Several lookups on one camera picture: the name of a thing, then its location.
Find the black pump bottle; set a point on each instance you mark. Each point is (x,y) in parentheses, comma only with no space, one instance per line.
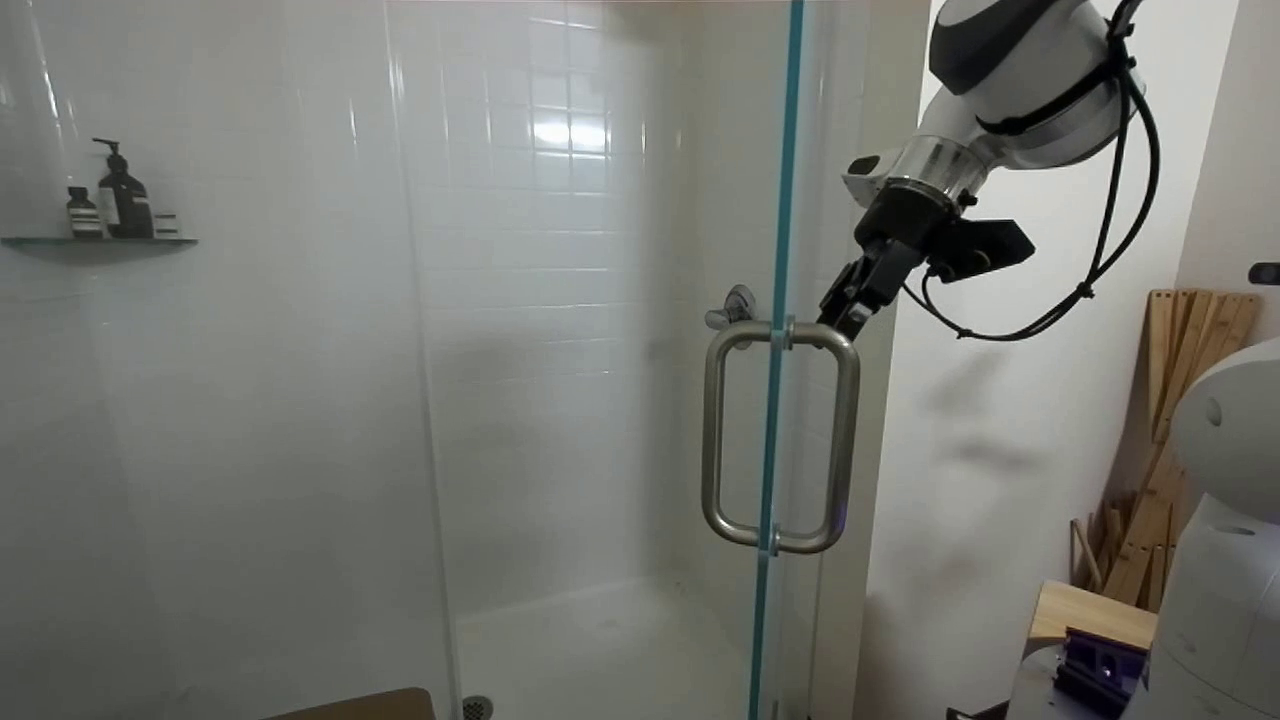
(124,200)

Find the small low white jar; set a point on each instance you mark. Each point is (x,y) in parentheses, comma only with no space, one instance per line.
(164,226)

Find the small dark-lidded jar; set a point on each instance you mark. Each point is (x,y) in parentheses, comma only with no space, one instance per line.
(86,216)

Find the black device edge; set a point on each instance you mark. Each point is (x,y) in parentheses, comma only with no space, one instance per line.
(1264,274)

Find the fixed glass shower panel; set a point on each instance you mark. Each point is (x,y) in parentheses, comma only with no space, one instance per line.
(240,464)

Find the chrome shower valve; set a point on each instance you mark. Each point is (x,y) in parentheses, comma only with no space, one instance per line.
(731,306)

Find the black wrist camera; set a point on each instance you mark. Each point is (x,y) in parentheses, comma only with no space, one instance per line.
(984,247)

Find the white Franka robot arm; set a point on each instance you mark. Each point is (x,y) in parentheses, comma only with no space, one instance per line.
(1222,573)

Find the glass shower door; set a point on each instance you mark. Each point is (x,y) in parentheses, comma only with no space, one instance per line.
(778,163)

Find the brown armchair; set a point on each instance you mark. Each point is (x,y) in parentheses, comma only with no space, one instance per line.
(361,704)

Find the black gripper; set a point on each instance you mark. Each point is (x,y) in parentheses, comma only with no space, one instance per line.
(902,226)

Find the leaning wooden planks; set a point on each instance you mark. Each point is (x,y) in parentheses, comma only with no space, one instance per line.
(1182,403)

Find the light wooden block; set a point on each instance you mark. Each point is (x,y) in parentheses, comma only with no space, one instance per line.
(1095,613)

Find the dark shower shelf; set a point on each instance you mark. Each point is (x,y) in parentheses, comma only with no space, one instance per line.
(103,247)

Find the purple plastic part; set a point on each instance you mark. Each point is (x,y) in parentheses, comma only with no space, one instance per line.
(1102,667)

